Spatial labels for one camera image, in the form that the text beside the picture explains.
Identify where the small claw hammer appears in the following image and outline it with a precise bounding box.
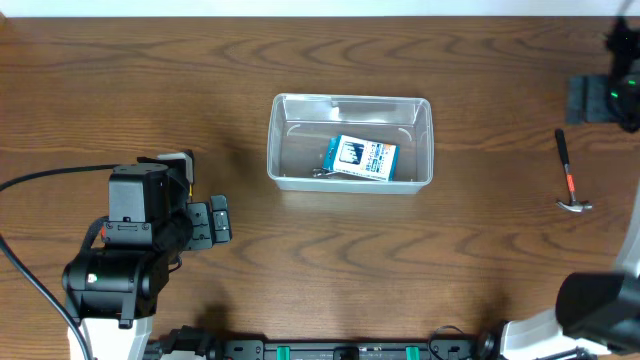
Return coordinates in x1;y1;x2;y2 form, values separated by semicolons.
554;128;593;213

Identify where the silver combination wrench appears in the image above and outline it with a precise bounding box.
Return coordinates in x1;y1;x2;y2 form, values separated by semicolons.
312;168;340;179

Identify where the white and teal box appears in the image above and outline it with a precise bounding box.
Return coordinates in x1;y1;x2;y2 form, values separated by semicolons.
321;135;400;182

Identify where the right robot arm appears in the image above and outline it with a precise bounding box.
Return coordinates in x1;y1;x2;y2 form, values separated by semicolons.
476;15;639;360

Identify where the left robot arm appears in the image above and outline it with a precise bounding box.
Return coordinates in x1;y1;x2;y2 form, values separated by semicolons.
62;151;232;359

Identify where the clear plastic container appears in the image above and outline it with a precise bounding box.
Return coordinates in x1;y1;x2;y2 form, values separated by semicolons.
267;93;435;194

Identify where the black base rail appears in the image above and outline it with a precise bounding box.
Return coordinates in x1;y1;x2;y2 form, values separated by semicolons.
144;324;591;360

